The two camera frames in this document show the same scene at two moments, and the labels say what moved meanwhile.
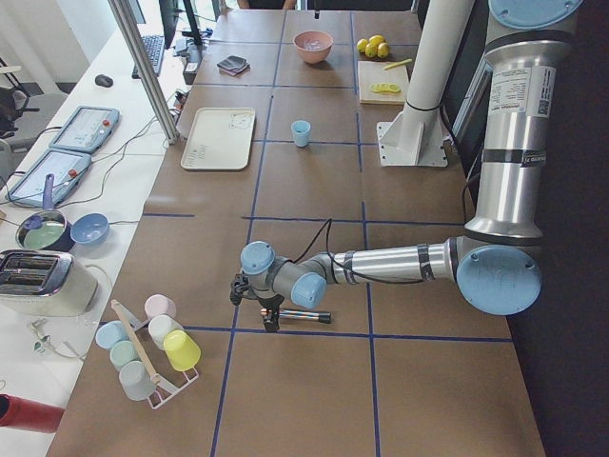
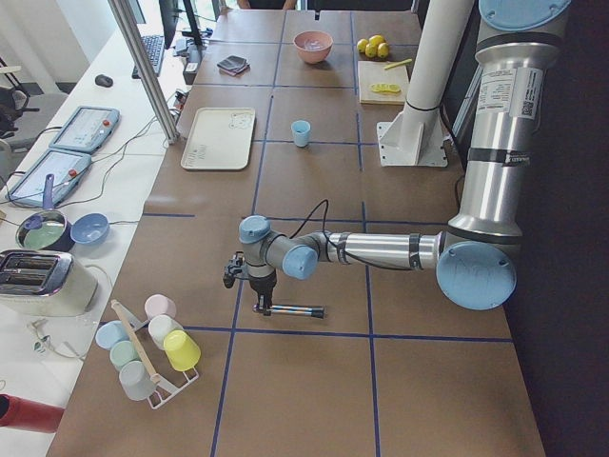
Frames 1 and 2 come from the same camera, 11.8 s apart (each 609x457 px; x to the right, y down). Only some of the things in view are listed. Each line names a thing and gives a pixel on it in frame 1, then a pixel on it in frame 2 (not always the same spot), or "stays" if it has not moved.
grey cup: x=136 y=381 stays
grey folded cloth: x=233 y=65 stays
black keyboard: x=154 y=45 stays
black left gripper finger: x=271 y=319 -> x=265 y=303
